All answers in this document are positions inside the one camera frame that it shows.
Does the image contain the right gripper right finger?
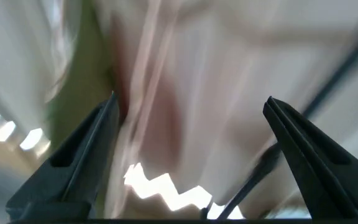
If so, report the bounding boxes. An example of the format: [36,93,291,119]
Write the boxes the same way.
[262,95,358,219]

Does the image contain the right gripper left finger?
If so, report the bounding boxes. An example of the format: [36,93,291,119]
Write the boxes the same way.
[6,91,121,219]

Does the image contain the green long-sleeved shirt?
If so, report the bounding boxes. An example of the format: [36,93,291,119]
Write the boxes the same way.
[47,0,119,150]

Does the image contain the black clothes rack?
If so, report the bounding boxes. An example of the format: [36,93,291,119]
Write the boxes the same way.
[199,18,358,219]

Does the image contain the pink clothes hanger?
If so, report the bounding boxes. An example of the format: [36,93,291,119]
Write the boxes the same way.
[129,0,180,162]

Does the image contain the beige curtain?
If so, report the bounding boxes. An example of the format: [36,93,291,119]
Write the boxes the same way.
[0,0,358,219]

